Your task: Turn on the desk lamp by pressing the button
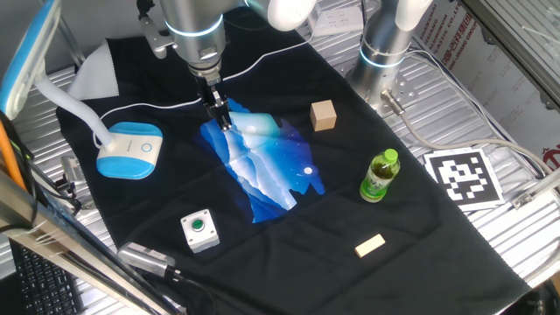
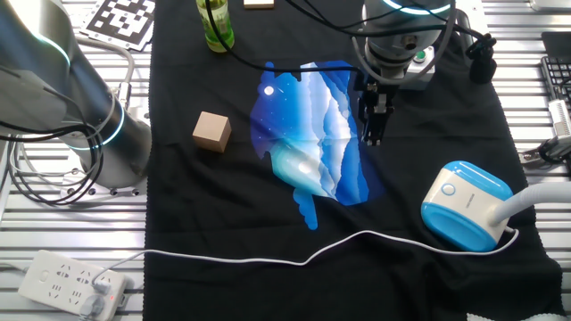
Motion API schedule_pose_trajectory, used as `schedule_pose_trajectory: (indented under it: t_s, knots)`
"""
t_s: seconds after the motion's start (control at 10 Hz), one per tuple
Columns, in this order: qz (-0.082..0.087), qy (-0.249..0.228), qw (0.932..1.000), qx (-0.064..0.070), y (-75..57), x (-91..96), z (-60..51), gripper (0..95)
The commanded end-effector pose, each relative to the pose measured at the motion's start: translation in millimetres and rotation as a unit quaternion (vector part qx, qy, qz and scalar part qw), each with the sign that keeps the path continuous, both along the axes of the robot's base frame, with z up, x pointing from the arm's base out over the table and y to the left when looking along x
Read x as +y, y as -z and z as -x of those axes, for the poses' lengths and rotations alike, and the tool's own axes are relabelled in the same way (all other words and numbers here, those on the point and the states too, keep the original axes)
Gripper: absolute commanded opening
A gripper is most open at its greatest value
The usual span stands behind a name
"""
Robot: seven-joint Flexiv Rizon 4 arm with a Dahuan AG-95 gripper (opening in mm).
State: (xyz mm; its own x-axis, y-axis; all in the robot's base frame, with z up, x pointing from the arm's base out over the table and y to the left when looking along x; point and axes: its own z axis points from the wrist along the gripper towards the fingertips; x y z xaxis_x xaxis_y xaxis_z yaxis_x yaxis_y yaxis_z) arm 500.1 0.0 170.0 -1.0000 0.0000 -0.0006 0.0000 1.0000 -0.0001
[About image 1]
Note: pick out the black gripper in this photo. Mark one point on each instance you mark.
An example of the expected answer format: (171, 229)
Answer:
(211, 92)

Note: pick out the blue and white desk lamp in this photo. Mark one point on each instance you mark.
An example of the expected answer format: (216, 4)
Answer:
(127, 153)

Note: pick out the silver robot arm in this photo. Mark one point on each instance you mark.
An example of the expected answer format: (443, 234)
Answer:
(197, 26)

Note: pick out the white box with green button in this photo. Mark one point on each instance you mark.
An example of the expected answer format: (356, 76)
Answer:
(199, 231)

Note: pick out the wooden cube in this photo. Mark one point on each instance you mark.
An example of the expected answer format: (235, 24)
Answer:
(323, 116)

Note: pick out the white power strip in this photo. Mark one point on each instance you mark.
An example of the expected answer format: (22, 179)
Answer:
(337, 21)

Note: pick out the green tea bottle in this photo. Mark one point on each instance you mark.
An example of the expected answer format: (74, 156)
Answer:
(378, 177)

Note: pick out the black cloth with blue print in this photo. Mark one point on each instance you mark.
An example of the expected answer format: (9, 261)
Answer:
(306, 262)

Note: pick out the flat wooden block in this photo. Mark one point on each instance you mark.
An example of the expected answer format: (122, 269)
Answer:
(370, 245)

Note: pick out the black keyboard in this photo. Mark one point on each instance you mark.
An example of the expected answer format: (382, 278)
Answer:
(41, 282)

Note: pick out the black and white marker board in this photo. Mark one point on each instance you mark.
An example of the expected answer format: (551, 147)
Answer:
(464, 179)

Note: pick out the white panel with red print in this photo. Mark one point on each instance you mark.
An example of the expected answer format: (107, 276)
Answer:
(503, 79)

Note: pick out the wrist camera with grey bracket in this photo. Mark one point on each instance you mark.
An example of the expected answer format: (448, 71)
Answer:
(154, 37)

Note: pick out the small metal bracket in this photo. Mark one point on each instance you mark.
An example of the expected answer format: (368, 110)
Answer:
(72, 170)

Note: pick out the silver depth camera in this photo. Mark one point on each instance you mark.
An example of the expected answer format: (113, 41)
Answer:
(144, 258)

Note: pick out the aluminium frame beam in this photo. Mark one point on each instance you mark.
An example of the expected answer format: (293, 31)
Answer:
(520, 48)
(57, 238)

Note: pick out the metal corner bracket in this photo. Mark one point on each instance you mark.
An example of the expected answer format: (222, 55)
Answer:
(536, 188)

